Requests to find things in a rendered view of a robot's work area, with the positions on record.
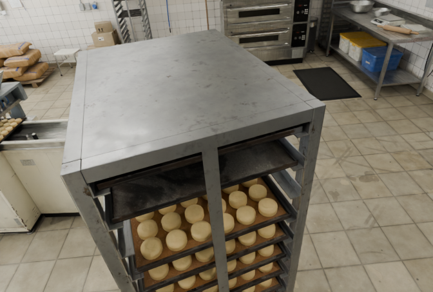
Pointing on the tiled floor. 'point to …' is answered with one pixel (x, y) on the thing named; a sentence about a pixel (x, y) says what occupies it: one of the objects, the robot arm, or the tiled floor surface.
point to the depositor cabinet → (15, 198)
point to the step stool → (66, 57)
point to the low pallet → (36, 78)
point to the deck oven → (267, 10)
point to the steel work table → (361, 19)
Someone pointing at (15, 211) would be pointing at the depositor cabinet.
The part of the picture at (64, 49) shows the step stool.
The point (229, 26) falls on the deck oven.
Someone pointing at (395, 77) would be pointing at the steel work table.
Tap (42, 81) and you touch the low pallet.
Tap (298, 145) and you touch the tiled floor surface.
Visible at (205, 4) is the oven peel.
